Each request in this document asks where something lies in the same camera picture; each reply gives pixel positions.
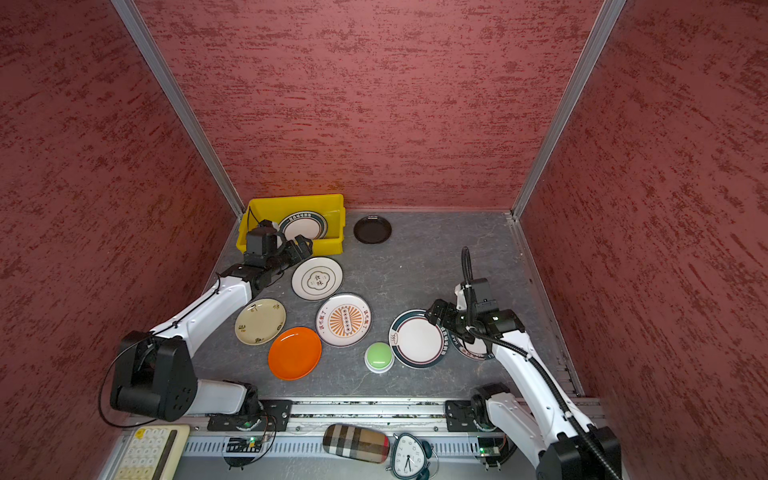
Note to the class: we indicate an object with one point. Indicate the white plate green lettered rim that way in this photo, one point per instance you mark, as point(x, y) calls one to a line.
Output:
point(470, 346)

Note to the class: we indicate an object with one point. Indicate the white analog clock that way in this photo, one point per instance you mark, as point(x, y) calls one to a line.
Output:
point(410, 458)

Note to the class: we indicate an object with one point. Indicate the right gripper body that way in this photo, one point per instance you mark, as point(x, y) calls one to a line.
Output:
point(463, 323)

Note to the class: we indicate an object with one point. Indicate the left controller board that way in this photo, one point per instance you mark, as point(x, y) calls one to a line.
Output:
point(244, 447)

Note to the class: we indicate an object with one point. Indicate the aluminium corner post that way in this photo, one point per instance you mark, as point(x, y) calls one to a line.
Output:
point(605, 22)
point(138, 30)

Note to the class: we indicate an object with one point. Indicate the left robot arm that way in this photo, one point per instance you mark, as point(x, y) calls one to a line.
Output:
point(153, 372)

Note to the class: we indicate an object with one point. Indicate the small black dish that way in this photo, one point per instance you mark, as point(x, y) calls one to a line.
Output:
point(372, 229)

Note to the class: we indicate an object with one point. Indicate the white plate orange sunburst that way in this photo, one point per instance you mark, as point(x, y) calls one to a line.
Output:
point(343, 320)

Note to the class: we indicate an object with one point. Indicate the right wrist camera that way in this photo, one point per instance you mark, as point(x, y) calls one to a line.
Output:
point(466, 297)

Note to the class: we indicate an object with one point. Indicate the aluminium mounting rail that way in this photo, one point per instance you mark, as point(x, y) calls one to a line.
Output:
point(310, 416)

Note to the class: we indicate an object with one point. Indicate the white plate dark green rim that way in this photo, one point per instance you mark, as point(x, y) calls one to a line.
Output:
point(415, 342)

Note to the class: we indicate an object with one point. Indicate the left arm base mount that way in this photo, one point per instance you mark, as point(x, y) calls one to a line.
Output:
point(272, 416)

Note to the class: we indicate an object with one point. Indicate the right controller board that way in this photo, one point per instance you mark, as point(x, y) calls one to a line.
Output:
point(494, 448)

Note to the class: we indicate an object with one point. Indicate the right aluminium corner post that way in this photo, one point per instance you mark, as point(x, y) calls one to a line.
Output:
point(605, 22)

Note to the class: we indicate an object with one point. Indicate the left aluminium corner post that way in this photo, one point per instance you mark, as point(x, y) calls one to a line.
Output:
point(138, 30)

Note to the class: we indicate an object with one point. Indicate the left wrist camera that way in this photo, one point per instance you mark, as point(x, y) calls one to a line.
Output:
point(263, 240)

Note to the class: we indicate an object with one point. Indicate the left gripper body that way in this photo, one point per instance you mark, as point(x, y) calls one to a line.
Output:
point(278, 263)

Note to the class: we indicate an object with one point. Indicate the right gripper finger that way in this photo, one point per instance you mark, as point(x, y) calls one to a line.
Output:
point(440, 310)
point(444, 324)

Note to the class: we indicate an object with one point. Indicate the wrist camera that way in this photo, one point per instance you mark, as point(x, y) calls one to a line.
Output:
point(263, 240)
point(466, 297)

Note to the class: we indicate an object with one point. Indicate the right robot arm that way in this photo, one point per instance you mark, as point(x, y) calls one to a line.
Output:
point(557, 438)

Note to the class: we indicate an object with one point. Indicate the beige calculator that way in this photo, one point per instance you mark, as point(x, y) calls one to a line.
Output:
point(153, 453)

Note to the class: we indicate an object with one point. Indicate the yellow plastic bin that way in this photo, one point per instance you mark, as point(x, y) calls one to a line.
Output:
point(276, 209)

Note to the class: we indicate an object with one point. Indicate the white plate flower outline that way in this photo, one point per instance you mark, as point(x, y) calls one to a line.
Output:
point(317, 278)

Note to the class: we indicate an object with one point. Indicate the green push button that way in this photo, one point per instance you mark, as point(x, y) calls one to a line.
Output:
point(379, 358)

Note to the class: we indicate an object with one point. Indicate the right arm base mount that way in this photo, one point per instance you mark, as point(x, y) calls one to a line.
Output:
point(460, 418)

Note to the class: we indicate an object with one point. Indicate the cream beige plate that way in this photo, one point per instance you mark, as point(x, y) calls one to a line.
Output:
point(260, 322)

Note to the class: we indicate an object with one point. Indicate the plaid glasses case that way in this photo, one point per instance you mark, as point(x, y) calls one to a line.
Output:
point(356, 443)

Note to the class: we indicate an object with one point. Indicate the controller board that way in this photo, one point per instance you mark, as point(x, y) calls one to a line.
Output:
point(494, 448)
point(244, 447)

